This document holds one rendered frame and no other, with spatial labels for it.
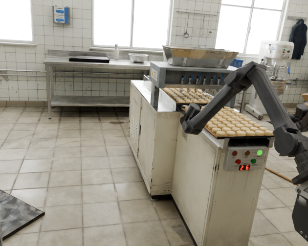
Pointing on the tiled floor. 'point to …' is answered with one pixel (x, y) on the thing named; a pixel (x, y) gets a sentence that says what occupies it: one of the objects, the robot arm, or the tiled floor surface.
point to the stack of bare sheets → (14, 214)
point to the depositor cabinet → (153, 139)
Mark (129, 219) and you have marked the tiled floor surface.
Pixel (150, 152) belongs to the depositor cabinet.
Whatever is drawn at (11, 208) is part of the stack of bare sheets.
